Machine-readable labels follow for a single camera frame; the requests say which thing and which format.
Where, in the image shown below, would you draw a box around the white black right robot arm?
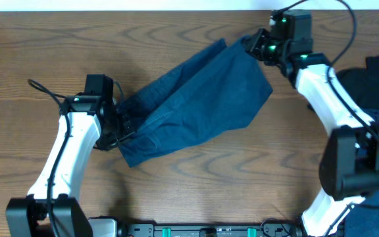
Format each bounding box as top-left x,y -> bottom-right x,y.
243,7 -> 379,236

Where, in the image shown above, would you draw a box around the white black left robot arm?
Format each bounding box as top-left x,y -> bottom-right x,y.
5,74 -> 135,237

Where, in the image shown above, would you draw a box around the black garment on right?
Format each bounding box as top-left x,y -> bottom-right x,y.
337,56 -> 379,110

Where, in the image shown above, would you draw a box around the dark blue denim shorts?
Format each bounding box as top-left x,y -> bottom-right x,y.
118,39 -> 272,167

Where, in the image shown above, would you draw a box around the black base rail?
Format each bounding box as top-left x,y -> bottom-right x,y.
117,221 -> 304,237

